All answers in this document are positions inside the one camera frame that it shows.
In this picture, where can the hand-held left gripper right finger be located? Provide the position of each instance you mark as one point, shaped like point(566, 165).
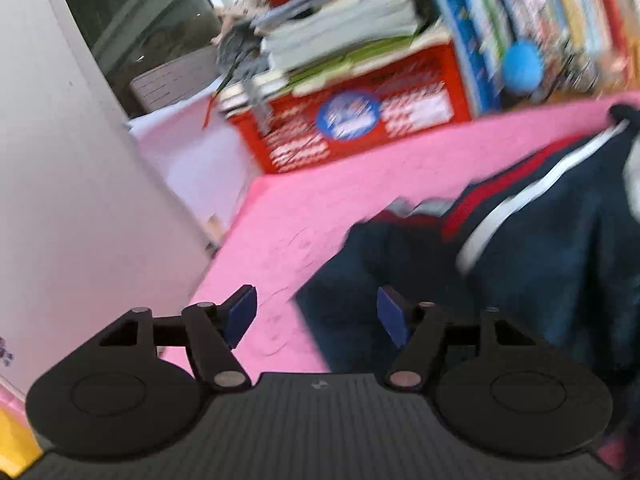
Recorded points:
point(392, 318)

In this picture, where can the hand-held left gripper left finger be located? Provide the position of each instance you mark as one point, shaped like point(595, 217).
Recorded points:
point(240, 316)

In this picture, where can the navy jacket with white lining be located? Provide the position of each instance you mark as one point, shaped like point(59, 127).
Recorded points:
point(550, 260)

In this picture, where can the pink rabbit print blanket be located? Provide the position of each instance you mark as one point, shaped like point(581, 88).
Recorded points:
point(300, 220)

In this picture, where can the white paper sheet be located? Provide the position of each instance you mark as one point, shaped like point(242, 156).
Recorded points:
point(195, 160)

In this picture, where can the grey grid board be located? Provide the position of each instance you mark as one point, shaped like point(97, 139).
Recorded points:
point(170, 80)

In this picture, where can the red plastic crate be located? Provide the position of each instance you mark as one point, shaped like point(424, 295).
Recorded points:
point(427, 66)

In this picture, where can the yellow object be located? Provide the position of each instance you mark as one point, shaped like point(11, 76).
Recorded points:
point(15, 442)

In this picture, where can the grey knitted cloth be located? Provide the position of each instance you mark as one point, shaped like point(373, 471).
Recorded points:
point(240, 50)

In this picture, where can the blue plush ball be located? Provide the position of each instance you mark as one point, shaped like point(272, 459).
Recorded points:
point(522, 67)

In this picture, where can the stack of books and papers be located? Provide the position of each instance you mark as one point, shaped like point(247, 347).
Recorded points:
point(340, 25)

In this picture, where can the dark glass window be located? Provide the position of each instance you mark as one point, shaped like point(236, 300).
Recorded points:
point(135, 25)

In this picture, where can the row of shelved books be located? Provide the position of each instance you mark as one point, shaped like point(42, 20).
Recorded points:
point(550, 5)

